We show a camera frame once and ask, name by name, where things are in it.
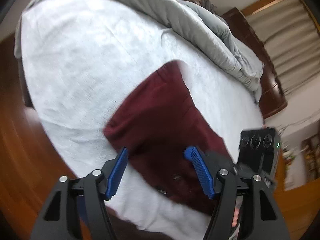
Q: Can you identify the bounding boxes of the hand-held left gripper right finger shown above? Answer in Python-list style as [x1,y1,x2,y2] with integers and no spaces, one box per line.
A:
[184,146,292,240]

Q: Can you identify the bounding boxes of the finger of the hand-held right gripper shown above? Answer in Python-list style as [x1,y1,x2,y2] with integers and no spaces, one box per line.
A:
[204,149,237,174]

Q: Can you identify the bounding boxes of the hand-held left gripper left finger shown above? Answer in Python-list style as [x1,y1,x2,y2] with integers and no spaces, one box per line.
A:
[30,147,129,240]

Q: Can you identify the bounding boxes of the maroon pants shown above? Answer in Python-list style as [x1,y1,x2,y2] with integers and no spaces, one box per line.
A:
[103,60,237,215]

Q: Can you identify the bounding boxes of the person's right hand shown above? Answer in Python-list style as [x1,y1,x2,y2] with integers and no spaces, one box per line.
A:
[231,205,242,229]

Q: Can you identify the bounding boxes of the wooden desk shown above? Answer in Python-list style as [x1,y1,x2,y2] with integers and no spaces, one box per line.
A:
[274,132,320,193]

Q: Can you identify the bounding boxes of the clutter of small desk items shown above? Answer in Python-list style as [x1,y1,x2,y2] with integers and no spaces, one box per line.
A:
[281,142,300,163]

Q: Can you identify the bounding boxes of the dark wooden headboard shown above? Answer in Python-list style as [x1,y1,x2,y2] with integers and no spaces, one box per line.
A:
[221,7,288,119]

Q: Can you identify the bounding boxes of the bed with white sheet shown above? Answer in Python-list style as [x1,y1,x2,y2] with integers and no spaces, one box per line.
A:
[15,5,265,240]

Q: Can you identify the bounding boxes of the beige curtain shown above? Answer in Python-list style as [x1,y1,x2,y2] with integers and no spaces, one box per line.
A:
[250,0,320,100]

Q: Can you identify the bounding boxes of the grey duvet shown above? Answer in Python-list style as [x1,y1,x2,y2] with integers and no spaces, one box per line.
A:
[25,0,265,103]

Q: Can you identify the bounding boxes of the brown crumpled cloth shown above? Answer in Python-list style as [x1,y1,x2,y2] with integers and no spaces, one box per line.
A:
[180,0,218,13]

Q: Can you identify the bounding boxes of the bundle of thin cables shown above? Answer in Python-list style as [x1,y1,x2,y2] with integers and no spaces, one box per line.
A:
[276,114,320,134]

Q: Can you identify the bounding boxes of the wooden window frame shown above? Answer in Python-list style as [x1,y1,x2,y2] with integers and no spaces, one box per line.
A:
[241,0,294,15]

